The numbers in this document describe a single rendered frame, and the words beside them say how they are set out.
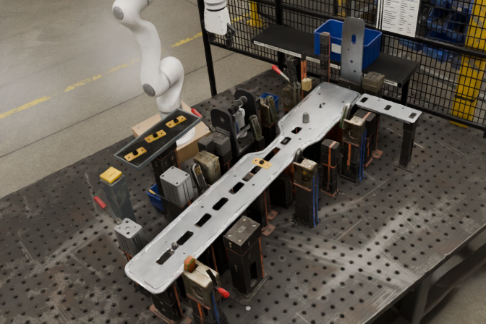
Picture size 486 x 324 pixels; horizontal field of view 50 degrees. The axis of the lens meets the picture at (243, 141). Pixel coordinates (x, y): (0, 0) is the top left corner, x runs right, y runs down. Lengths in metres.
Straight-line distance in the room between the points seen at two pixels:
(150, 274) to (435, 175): 1.43
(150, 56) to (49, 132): 2.19
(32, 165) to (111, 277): 2.03
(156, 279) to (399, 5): 1.70
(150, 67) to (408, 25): 1.26
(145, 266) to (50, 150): 2.49
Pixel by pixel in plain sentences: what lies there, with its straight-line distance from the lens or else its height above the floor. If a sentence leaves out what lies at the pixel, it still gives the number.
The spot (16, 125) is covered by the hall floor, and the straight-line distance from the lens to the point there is 4.68.
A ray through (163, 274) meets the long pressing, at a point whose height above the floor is 1.00.
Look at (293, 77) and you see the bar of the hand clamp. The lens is 2.49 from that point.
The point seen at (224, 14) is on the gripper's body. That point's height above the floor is 1.58.
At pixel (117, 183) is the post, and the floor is 1.13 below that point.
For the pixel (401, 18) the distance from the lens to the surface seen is 2.73.
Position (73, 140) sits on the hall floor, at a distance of 4.28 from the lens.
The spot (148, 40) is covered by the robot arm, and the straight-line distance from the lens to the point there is 2.37.
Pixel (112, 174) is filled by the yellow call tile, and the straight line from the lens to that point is 2.03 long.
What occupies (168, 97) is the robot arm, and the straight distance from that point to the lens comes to 2.55.
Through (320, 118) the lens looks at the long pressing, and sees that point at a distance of 2.41.
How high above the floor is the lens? 2.46
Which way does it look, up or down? 39 degrees down
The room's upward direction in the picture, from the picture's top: 6 degrees counter-clockwise
